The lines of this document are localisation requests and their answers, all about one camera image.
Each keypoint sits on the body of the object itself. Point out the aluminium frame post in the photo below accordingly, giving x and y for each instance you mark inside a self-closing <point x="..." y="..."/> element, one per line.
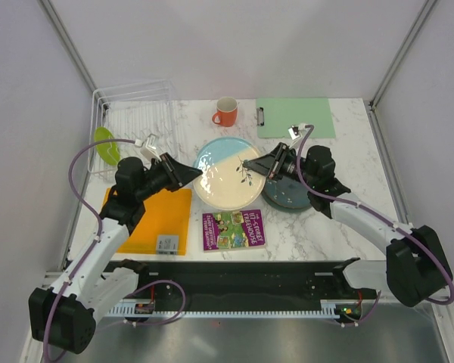
<point x="59" y="28"/>
<point x="413" y="33"/>

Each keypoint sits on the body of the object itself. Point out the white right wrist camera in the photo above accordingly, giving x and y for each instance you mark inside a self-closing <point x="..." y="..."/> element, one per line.
<point x="297" y="131"/>

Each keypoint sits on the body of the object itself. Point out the dark blue plate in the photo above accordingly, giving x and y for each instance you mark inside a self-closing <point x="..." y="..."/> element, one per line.
<point x="286" y="191"/>

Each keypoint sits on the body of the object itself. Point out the left aluminium frame post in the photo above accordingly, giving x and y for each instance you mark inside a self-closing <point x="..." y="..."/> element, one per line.
<point x="59" y="28"/>

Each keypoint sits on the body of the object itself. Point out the large teal plate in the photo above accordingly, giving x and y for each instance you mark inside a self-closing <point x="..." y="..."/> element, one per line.
<point x="286" y="207"/>

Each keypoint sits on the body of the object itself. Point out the small green plate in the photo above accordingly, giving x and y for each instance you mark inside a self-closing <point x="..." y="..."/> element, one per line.
<point x="107" y="151"/>

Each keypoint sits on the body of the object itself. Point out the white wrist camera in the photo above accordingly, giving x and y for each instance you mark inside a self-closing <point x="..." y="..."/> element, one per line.
<point x="148" y="147"/>
<point x="297" y="131"/>

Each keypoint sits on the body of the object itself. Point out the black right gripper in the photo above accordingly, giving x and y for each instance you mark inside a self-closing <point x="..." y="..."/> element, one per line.
<point x="272" y="162"/>

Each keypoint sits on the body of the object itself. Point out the orange mug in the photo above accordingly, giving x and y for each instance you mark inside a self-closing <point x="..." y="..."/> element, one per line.
<point x="226" y="112"/>

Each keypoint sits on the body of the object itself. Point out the white wire dish rack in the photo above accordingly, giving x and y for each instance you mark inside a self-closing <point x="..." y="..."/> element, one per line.
<point x="136" y="111"/>

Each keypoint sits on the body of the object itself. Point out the purple treehouse book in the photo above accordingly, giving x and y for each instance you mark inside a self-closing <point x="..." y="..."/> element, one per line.
<point x="233" y="230"/>

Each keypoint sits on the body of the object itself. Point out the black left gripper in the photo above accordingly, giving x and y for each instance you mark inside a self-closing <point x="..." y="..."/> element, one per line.
<point x="175" y="171"/>

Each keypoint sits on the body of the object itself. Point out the green clipboard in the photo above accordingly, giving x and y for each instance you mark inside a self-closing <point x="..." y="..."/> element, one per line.
<point x="276" y="115"/>

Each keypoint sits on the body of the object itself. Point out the right aluminium frame post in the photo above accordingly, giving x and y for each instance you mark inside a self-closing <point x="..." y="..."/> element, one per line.
<point x="413" y="33"/>

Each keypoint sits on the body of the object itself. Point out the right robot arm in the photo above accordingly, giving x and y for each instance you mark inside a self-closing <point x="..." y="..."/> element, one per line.
<point x="415" y="267"/>

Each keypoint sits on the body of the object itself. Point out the green rimmed grey plate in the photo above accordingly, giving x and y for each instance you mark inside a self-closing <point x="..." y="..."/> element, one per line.
<point x="226" y="183"/>

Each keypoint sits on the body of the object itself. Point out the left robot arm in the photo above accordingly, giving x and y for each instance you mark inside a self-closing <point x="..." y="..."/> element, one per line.
<point x="66" y="314"/>

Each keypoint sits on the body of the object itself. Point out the white slotted cable duct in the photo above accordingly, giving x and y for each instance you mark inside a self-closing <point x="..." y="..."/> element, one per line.
<point x="317" y="309"/>

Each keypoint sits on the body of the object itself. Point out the orange cutting board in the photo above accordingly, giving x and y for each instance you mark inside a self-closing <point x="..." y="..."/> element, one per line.
<point x="165" y="213"/>

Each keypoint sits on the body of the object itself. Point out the small grey box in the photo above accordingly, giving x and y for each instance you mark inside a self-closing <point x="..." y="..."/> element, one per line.
<point x="167" y="244"/>

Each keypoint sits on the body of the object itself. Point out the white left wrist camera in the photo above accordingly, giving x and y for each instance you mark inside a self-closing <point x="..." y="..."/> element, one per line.
<point x="148" y="147"/>

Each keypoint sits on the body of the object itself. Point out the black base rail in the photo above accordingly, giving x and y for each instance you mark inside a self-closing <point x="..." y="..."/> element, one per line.
<point x="244" y="284"/>

